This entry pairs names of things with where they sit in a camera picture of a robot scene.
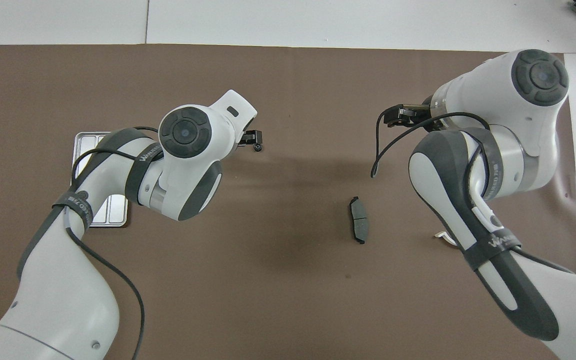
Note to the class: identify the long curved grey brake pad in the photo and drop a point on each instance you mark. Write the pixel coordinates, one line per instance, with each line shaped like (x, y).
(359, 220)

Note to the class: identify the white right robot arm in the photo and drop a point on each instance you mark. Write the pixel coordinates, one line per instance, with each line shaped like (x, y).
(518, 90)

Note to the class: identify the white curved plastic bracket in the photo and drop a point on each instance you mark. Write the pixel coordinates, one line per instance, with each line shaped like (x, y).
(443, 235)

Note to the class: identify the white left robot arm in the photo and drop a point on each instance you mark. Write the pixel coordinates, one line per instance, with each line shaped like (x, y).
(188, 132)

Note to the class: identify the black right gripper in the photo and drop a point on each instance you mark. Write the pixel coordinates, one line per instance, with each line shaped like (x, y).
(415, 114)

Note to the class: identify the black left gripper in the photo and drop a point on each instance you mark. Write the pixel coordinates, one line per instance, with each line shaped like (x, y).
(243, 139)

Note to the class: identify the silver metal tray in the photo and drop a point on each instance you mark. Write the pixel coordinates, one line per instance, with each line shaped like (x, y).
(110, 212)

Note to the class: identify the brown paper mat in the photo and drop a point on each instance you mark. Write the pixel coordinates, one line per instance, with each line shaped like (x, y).
(288, 300)

